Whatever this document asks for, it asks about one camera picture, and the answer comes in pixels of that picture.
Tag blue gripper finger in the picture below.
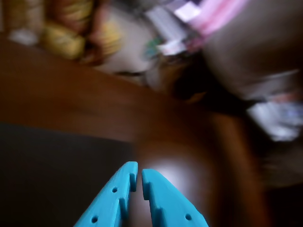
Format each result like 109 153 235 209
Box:
72 161 139 227
141 168 210 227

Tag grey table mat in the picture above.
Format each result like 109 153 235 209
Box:
0 122 137 227

